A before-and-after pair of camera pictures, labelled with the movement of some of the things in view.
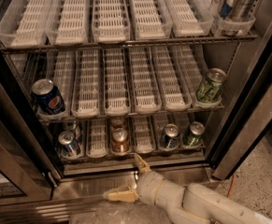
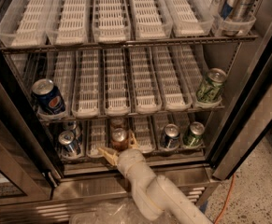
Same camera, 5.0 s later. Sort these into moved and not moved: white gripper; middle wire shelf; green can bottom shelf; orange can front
Moved: white gripper
Not moved: middle wire shelf; green can bottom shelf; orange can front
